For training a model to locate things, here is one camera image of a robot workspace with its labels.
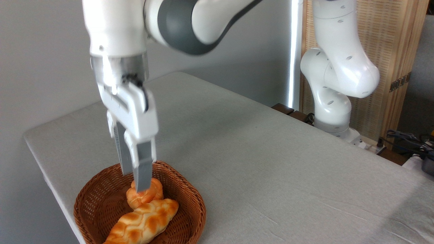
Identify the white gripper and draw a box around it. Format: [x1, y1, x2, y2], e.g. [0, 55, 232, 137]
[96, 81, 159, 192]

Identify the long braided bread loaf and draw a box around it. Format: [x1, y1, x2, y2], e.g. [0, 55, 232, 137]
[103, 199, 179, 244]

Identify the round knotted bread roll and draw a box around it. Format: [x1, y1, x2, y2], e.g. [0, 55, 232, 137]
[126, 178, 164, 209]

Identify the brown wicker basket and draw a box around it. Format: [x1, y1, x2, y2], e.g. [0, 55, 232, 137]
[74, 160, 206, 244]

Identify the grey tablecloth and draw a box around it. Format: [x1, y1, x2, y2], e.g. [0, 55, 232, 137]
[23, 71, 434, 244]

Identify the dark wooden block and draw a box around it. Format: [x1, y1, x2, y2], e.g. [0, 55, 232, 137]
[271, 103, 295, 115]
[289, 110, 314, 126]

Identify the white vertical light strip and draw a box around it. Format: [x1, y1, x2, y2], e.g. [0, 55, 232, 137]
[287, 0, 303, 111]

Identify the white power strip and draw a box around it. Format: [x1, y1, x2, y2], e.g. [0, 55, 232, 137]
[353, 135, 386, 155]

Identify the grey metal pot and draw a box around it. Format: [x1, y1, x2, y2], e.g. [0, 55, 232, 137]
[421, 151, 434, 176]

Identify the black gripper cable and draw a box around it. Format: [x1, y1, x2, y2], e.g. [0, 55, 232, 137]
[122, 73, 150, 113]

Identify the black cable bundle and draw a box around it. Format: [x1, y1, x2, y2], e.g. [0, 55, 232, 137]
[377, 129, 434, 157]

